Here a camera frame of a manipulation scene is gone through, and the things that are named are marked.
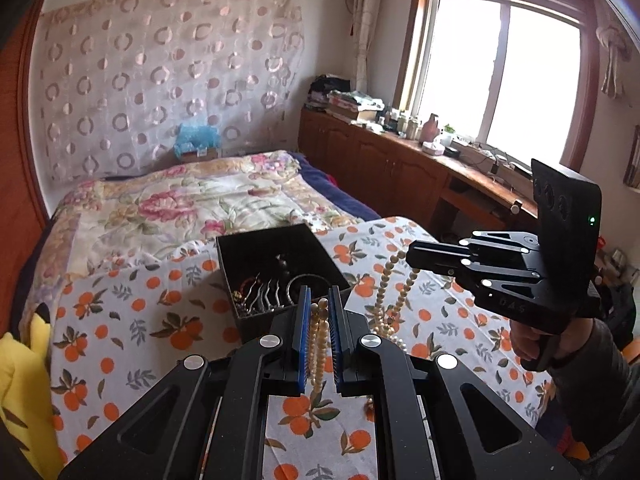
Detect yellow plush toy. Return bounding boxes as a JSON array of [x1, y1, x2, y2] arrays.
[[0, 304, 64, 480]]

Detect tied patterned curtain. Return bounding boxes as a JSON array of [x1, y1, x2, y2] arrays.
[[596, 24, 632, 99]]

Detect wooden framed window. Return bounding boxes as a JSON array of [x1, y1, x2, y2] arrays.
[[394, 0, 602, 173]]

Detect patterned window curtain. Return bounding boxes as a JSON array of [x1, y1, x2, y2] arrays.
[[349, 0, 387, 92]]

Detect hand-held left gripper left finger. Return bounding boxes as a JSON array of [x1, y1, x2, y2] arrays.
[[57, 285, 311, 480]]

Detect wooden cabinet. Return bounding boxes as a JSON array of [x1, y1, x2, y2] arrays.
[[298, 109, 542, 242]]

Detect person's right forearm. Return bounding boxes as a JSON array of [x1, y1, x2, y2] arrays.
[[546, 317, 640, 467]]

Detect cream bead necklace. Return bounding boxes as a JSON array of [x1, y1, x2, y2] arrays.
[[306, 252, 422, 411]]

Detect blue plastic bag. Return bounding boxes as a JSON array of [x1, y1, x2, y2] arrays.
[[172, 122, 221, 157]]

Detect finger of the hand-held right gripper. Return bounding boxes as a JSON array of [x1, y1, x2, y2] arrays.
[[405, 240, 545, 295], [470, 231, 542, 262]]

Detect wooden slatted wardrobe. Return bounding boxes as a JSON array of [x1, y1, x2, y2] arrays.
[[0, 7, 52, 343]]

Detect floral quilt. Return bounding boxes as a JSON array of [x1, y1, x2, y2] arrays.
[[24, 149, 362, 303]]

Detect dark blue blanket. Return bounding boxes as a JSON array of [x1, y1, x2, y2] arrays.
[[295, 152, 382, 224]]

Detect black jewelry box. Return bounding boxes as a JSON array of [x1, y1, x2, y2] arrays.
[[216, 223, 352, 344]]

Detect silver wavy hair clip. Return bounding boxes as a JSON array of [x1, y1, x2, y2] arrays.
[[244, 274, 289, 317]]

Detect silver bangle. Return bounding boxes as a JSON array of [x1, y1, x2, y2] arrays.
[[285, 273, 329, 309]]

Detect stack of folded clothes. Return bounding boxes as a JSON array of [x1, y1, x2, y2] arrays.
[[304, 74, 387, 124]]

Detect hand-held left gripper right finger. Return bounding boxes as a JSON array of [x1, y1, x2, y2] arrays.
[[327, 285, 585, 480]]

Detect person's right hand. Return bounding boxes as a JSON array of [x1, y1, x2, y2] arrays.
[[509, 317, 568, 373]]

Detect circle patterned sheer curtain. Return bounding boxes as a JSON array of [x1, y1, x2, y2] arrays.
[[36, 0, 307, 187]]

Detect orange fruit print cloth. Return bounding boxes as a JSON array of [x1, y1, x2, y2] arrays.
[[49, 216, 557, 480]]

